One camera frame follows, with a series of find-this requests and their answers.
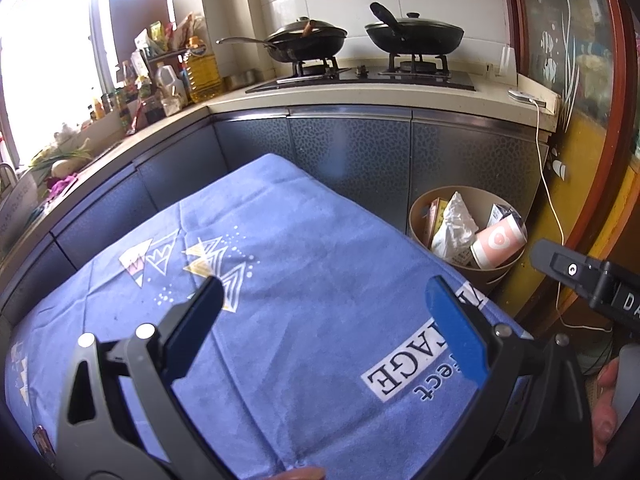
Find pink paper cup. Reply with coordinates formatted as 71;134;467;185
471;214;527;270

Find white tissue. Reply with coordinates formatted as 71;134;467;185
431;192;480;266

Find red yellow cardboard box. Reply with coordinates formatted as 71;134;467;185
422;197;448;249

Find dark blue milk carton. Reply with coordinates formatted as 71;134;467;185
486;204;524;228

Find round beige trash bin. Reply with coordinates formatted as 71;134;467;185
409;185;527;294

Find grey kitchen cabinets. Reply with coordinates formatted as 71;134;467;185
1;105;549;324

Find person right hand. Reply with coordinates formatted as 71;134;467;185
591;358;620;466

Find person left hand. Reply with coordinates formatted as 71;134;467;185
268;466;326;480

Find smartphone with dark case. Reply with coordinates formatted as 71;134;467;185
32;425;56;469

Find phone on counter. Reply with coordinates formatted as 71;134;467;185
508;89;547;108

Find blue printed tablecloth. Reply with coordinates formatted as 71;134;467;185
4;154;506;479

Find white patterned basin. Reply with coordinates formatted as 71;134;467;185
0;171;39;255

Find gas stove top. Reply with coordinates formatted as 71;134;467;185
247;55;475;93

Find black lidded frying pan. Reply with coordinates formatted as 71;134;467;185
366;2;464;55

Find white plastic jug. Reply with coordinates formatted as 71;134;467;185
155;62;188;116

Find black wok with spatula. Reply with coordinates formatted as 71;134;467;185
216;16;347;63

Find yellow cooking oil bottle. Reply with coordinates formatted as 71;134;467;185
183;36;224;103

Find white charging cable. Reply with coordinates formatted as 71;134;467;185
531;98;614;334

